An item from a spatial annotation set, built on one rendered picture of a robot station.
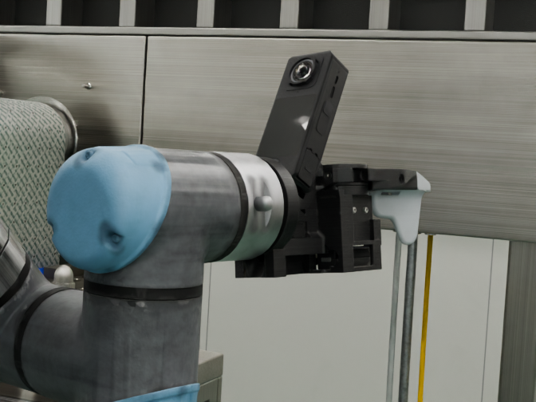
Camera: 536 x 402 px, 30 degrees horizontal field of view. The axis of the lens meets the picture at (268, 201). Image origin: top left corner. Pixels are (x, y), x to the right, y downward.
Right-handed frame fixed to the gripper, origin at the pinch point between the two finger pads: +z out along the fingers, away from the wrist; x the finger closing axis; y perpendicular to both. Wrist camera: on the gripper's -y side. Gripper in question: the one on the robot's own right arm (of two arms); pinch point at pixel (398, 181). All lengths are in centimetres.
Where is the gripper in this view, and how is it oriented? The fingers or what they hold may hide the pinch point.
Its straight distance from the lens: 86.9
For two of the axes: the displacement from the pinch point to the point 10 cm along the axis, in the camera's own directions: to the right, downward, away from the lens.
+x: 7.7, -0.6, -6.3
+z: 6.3, 0.0, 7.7
